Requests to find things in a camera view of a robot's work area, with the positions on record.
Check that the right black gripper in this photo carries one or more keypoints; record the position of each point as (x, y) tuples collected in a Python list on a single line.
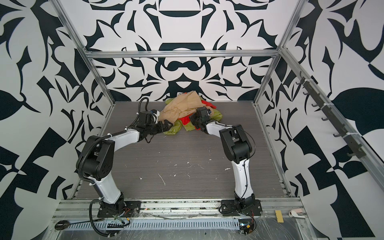
[(192, 119)]

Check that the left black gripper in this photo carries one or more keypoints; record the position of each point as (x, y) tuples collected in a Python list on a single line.
[(160, 123)]

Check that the red cloth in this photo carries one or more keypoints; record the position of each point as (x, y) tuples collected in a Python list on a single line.
[(186, 120)]

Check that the beige cloth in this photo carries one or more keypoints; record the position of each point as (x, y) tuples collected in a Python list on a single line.
[(181, 106)]

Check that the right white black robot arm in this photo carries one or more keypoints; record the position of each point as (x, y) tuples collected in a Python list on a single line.
[(237, 149)]

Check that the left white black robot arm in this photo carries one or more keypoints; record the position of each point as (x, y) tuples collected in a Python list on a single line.
[(95, 162)]

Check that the green cloth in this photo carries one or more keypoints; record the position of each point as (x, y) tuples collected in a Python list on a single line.
[(215, 115)]

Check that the small black electronics board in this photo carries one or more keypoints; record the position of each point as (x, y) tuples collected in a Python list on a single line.
[(247, 226)]

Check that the yellow tape piece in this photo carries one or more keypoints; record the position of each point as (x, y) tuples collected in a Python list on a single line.
[(279, 216)]

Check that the white tape piece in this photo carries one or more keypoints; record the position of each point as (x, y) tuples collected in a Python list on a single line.
[(297, 213)]

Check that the black round disc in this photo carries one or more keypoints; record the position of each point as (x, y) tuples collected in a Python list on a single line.
[(61, 225)]

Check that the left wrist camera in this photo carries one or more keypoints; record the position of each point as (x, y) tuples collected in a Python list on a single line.
[(155, 116)]

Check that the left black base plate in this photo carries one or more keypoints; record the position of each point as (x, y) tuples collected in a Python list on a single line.
[(125, 209)]

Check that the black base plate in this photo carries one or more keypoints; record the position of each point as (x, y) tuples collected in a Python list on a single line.
[(125, 209), (235, 208)]

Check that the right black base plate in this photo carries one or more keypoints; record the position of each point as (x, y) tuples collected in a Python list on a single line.
[(235, 208)]

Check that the white slotted cable duct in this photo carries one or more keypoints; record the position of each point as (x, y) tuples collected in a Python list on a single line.
[(175, 224)]

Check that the grey wall hook rack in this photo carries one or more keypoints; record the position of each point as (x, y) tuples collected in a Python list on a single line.
[(332, 115)]

